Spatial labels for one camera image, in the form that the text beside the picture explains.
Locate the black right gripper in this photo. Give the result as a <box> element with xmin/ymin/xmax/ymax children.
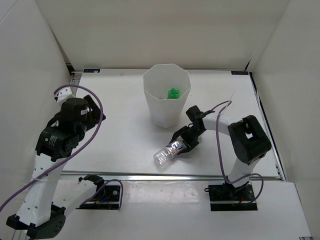
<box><xmin>171</xmin><ymin>125</ymin><xmax>206</xmax><ymax>154</ymax></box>

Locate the clear bottle red blue label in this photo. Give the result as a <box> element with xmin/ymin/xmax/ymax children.
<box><xmin>153</xmin><ymin>139</ymin><xmax>186</xmax><ymax>167</ymax></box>

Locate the green plastic soda bottle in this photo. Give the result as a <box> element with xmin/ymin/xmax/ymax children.
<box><xmin>167</xmin><ymin>88</ymin><xmax>180</xmax><ymax>100</ymax></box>

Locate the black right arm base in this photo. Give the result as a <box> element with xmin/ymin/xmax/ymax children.
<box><xmin>204</xmin><ymin>183</ymin><xmax>258</xmax><ymax>212</ymax></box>

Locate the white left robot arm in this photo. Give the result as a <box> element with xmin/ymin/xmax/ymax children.
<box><xmin>6</xmin><ymin>94</ymin><xmax>106</xmax><ymax>240</ymax></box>

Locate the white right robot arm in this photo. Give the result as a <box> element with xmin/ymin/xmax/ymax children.
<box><xmin>170</xmin><ymin>105</ymin><xmax>272</xmax><ymax>200</ymax></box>

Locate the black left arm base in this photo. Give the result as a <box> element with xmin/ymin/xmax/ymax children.
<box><xmin>77</xmin><ymin>179</ymin><xmax>124</xmax><ymax>211</ymax></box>

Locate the white octagonal plastic bin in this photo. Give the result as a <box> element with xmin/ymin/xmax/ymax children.
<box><xmin>143</xmin><ymin>63</ymin><xmax>191</xmax><ymax>128</ymax></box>

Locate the blue left corner label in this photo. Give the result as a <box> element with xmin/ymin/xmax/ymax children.
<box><xmin>83</xmin><ymin>68</ymin><xmax>100</xmax><ymax>73</ymax></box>

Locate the blue corner label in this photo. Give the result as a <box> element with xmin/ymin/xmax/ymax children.
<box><xmin>83</xmin><ymin>68</ymin><xmax>100</xmax><ymax>73</ymax></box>
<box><xmin>231</xmin><ymin>70</ymin><xmax>249</xmax><ymax>76</ymax></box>

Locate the blue right corner label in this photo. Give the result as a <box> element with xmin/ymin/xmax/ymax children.
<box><xmin>231</xmin><ymin>70</ymin><xmax>249</xmax><ymax>76</ymax></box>

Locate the aluminium table frame rail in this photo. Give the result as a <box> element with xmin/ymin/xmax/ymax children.
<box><xmin>9</xmin><ymin>63</ymin><xmax>313</xmax><ymax>240</ymax></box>

